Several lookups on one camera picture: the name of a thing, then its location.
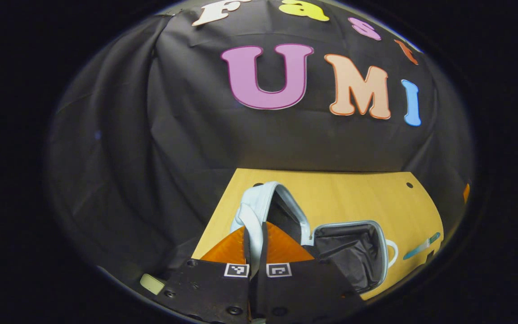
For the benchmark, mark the black backdrop cloth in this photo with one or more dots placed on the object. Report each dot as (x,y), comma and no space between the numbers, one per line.
(173,135)

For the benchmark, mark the light blue small suitcase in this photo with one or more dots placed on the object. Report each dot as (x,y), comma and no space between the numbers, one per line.
(254,207)

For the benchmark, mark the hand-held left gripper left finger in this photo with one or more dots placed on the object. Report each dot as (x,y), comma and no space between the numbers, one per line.
(214,288)

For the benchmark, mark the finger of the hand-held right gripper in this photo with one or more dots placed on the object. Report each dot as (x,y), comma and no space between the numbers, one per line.
(466,193)

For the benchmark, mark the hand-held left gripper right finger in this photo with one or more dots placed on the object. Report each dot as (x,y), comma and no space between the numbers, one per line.
(262,252)

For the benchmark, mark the blue squeeze tube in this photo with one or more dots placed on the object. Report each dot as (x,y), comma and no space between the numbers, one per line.
(421,247)

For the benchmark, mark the pale cream rounded block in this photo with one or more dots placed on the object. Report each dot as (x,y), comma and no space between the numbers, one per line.
(152,284)

